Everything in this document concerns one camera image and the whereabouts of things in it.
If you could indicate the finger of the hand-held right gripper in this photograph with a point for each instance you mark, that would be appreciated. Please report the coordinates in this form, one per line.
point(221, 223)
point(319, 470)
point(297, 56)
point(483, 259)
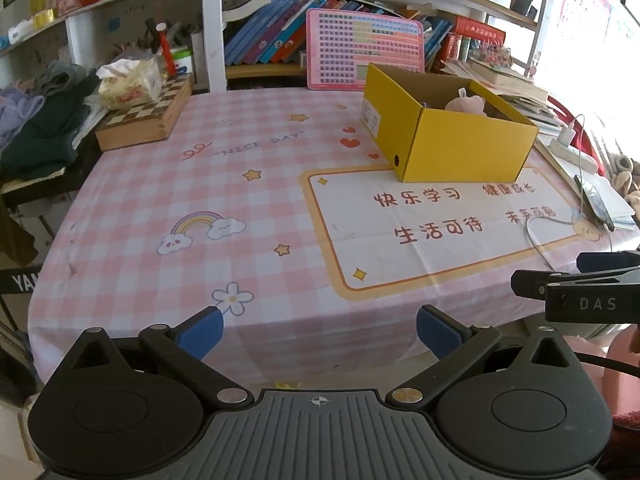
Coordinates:
point(590, 302)
point(610, 261)

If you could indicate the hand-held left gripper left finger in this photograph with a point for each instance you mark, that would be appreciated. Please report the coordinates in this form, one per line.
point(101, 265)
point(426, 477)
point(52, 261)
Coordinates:
point(200, 332)

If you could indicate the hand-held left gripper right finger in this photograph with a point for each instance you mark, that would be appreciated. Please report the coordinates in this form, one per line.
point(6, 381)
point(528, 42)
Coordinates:
point(440, 332)

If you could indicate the yellow cardboard box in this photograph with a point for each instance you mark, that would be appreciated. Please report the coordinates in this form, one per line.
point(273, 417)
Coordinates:
point(465, 150)

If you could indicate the pink plush paw toy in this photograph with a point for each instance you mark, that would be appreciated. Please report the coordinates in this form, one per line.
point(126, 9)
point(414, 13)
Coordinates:
point(467, 105)

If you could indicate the black smartphone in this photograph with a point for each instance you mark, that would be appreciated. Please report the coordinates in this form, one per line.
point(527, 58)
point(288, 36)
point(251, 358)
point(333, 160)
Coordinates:
point(595, 202)

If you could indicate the flat white paper stack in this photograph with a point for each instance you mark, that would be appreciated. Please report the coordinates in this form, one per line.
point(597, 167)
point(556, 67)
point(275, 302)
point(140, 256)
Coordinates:
point(617, 195)

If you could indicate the brown plush clothing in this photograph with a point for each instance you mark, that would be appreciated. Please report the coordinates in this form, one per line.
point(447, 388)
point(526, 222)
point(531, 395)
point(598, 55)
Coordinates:
point(627, 175)

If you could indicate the white power strip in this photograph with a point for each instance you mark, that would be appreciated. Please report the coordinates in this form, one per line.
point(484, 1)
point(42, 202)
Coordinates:
point(575, 157)

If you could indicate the white plugged adapter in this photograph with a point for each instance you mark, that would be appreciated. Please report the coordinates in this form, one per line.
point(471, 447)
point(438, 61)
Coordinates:
point(567, 134)

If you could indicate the red cloth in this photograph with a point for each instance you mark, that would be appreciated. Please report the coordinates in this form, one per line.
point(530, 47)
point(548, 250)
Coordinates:
point(565, 110)

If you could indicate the messy pile of papers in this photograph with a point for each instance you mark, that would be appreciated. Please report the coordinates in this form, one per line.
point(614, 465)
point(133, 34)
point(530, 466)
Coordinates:
point(535, 110)

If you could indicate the black lettered panel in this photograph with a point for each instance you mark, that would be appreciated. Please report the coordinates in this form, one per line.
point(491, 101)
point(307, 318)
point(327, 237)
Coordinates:
point(20, 280)

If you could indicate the thick beige book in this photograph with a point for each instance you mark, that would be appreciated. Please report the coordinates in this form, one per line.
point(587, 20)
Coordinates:
point(510, 80)

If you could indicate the wooden chess box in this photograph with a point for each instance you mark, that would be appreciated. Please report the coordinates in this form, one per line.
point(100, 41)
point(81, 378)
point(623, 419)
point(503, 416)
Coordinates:
point(145, 125)

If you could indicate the dark side table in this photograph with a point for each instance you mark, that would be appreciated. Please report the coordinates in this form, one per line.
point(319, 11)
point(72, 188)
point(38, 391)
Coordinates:
point(30, 190)

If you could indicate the colourful bead ornament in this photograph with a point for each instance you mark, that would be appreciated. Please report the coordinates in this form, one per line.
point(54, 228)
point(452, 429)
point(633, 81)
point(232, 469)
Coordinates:
point(492, 55)

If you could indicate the floral tissue box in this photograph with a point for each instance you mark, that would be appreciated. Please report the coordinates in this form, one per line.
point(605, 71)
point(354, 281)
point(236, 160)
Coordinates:
point(130, 87)

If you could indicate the dark green clothes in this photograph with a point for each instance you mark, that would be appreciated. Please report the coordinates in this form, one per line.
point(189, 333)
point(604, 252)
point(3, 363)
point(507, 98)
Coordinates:
point(45, 130)

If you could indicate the red book box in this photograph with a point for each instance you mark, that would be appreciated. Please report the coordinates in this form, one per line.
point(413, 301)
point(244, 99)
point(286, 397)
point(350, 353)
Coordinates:
point(477, 29)

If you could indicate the small black box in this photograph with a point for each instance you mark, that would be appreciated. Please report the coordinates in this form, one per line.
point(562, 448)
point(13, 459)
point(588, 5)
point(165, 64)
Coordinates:
point(524, 7)

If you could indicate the green white box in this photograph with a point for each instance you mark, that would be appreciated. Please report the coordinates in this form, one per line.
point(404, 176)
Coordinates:
point(182, 62)

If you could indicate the red pen with flower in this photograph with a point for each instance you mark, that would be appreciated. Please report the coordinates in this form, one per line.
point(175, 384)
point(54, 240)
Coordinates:
point(167, 55)

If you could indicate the lavender clothes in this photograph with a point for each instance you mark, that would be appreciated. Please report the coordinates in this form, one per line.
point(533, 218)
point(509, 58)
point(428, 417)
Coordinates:
point(17, 115)

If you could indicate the grey clothes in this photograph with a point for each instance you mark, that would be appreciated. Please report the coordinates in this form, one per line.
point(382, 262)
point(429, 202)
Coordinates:
point(57, 75)

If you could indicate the bundle of dark pens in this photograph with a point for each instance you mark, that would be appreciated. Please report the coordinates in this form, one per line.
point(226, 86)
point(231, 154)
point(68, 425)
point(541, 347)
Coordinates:
point(145, 40)

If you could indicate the pink learning tablet toy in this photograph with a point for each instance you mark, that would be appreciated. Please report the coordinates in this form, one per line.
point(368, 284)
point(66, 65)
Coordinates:
point(350, 45)

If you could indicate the row of colourful children's books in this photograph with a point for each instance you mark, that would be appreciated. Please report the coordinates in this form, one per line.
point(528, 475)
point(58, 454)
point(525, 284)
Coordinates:
point(270, 35)

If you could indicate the white paperback book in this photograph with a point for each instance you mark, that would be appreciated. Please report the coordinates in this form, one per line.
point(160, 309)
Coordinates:
point(247, 7)

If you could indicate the wall alphabet poster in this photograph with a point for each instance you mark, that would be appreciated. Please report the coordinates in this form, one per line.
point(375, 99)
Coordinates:
point(585, 0)

